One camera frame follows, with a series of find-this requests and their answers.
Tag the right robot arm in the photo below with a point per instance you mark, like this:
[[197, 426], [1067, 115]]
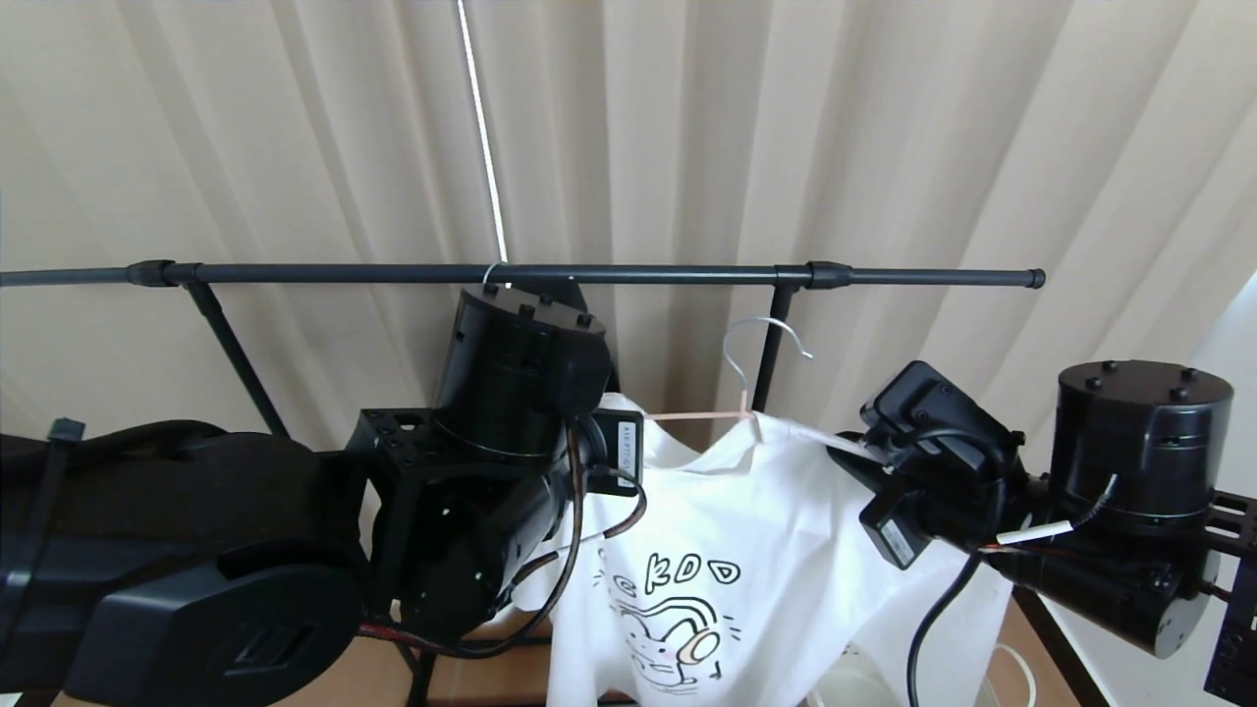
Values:
[[1139, 442]]

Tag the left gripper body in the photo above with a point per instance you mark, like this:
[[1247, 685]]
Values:
[[471, 550]]

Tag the pink clothes hanger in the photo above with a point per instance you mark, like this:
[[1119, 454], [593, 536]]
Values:
[[738, 378], [488, 273]]

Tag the white t-shirt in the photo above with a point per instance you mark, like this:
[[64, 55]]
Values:
[[786, 530]]

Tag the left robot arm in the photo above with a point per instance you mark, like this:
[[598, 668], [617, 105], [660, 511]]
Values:
[[196, 550]]

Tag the black clothes rack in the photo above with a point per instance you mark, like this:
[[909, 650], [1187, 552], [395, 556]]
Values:
[[393, 273]]

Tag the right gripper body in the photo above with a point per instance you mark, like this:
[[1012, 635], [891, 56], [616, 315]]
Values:
[[1100, 589]]

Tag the white curtain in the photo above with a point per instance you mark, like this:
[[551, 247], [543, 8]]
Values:
[[786, 118]]

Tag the white laundry basket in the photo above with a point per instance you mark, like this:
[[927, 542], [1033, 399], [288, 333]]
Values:
[[1016, 673]]

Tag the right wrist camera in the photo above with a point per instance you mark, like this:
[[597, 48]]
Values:
[[933, 403]]

